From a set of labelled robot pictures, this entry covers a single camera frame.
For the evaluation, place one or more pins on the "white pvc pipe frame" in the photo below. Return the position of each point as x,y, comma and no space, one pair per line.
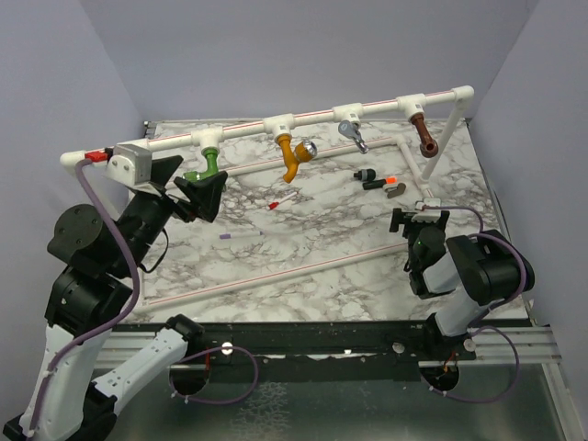
327,254

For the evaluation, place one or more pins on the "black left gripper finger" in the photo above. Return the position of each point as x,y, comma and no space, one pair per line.
163,169
209,194

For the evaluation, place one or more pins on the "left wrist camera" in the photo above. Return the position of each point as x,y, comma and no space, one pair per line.
131,165

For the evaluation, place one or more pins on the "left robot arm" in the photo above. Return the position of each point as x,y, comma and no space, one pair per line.
99,287

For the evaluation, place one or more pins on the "black orange highlighter marker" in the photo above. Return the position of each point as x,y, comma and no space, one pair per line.
380,183

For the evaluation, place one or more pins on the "dark grey hose nozzle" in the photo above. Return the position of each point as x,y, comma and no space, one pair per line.
365,175

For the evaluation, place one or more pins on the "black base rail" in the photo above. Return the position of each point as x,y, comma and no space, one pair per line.
323,351

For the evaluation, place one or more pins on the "orange water faucet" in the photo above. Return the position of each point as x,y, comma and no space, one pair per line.
293,156

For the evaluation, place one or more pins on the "purple white marker pen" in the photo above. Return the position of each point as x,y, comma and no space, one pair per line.
240,235

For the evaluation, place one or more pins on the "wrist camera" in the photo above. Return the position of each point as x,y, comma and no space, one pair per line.
131,165
427,203

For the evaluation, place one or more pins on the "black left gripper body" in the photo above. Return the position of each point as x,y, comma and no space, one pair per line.
181,209

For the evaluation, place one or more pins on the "brown water faucet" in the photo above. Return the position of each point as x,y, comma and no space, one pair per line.
428,145

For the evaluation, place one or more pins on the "beige mini stapler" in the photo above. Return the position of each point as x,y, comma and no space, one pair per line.
393,191

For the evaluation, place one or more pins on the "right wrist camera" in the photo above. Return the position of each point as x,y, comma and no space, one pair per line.
427,203

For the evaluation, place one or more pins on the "red white marker pen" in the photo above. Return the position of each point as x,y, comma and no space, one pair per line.
274,204

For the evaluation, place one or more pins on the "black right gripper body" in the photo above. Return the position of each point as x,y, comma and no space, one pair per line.
413,228

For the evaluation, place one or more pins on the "aluminium table frame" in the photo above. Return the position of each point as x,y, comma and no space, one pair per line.
502,394

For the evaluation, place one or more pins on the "grey silver water faucet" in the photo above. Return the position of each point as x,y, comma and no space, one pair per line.
350,130

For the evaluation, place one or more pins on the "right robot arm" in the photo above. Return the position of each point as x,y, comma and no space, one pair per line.
482,272

